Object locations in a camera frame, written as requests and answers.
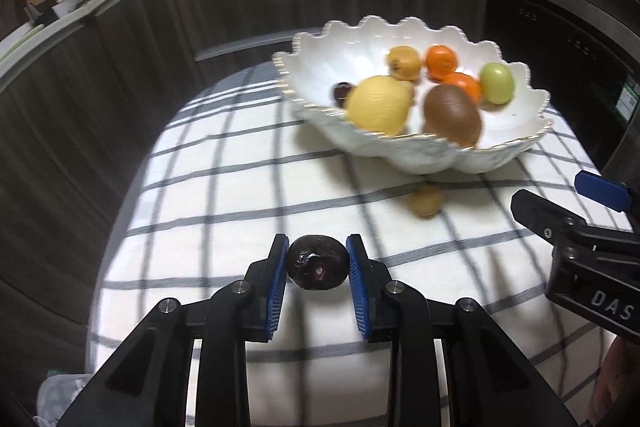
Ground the dark purple plum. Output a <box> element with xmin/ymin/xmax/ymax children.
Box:
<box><xmin>332</xmin><ymin>82</ymin><xmax>355</xmax><ymax>107</ymax></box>
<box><xmin>285</xmin><ymin>235</ymin><xmax>350</xmax><ymax>291</ymax></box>

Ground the brown kiwi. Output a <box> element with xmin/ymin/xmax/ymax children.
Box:
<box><xmin>423</xmin><ymin>84</ymin><xmax>483</xmax><ymax>147</ymax></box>

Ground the green apple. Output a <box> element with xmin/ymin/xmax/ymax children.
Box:
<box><xmin>478</xmin><ymin>62</ymin><xmax>515</xmax><ymax>105</ymax></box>

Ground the orange mandarin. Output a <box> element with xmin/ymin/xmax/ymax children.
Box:
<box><xmin>442</xmin><ymin>72</ymin><xmax>483</xmax><ymax>104</ymax></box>
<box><xmin>424</xmin><ymin>44</ymin><xmax>459</xmax><ymax>81</ymax></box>

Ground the yellow lemon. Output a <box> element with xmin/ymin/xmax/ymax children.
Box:
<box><xmin>344</xmin><ymin>76</ymin><xmax>413</xmax><ymax>136</ymax></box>

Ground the small tan longan fruit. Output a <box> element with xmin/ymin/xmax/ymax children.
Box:
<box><xmin>397</xmin><ymin>80</ymin><xmax>416</xmax><ymax>100</ymax></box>

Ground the person right hand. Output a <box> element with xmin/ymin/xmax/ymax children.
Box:
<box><xmin>588</xmin><ymin>336</ymin><xmax>639</xmax><ymax>426</ymax></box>

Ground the black dishwasher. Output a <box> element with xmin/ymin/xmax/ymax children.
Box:
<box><xmin>484</xmin><ymin>0</ymin><xmax>639</xmax><ymax>169</ymax></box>

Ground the black white checked tablecloth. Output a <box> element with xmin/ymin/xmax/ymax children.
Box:
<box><xmin>88</xmin><ymin>64</ymin><xmax>628</xmax><ymax>421</ymax></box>

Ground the white scalloped ceramic bowl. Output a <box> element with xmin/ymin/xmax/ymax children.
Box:
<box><xmin>271</xmin><ymin>14</ymin><xmax>556</xmax><ymax>176</ymax></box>

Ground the grey drawer handle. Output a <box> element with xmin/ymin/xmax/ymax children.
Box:
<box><xmin>194</xmin><ymin>27</ymin><xmax>321</xmax><ymax>62</ymax></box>

